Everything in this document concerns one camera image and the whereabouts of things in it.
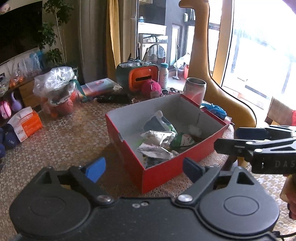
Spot colourful bead organizer box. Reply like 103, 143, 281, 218
81, 78, 117, 97

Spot pink steel mug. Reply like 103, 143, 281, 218
183, 77, 207, 105

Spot potted green plant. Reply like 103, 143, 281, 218
38, 1, 74, 66

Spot orange tissue pack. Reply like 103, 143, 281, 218
8, 106, 43, 142

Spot black flat television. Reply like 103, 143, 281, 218
1, 1, 43, 64

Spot person's right hand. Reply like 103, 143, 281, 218
280, 174, 296, 220

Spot orange green storage box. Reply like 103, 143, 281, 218
115, 61, 159, 92

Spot yellow curtain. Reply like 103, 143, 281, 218
106, 0, 121, 81

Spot silver foil snack bag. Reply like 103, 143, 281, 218
137, 131, 177, 160

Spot wooden tv cabinet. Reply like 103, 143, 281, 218
0, 74, 45, 128

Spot black remote control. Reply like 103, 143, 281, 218
97, 94, 132, 104

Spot purple gourd toy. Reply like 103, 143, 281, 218
11, 92, 23, 113

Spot red cardboard box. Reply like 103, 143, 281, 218
105, 94, 230, 194

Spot white tower air conditioner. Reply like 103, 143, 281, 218
79, 0, 107, 83

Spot blue crumpled plastic bag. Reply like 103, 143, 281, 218
201, 103, 227, 120

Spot yellow giraffe plush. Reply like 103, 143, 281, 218
178, 0, 258, 168

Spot plush toys on television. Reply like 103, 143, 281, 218
0, 1, 11, 15

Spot washing machine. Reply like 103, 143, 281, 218
138, 34, 168, 65

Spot white bottle teal cap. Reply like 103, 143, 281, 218
159, 63, 169, 89

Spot pink fuzzy plush ball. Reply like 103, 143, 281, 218
141, 79, 162, 98

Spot white green wipes packet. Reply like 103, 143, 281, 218
143, 110, 177, 133

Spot blue dumbbell right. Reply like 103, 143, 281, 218
3, 123, 20, 150

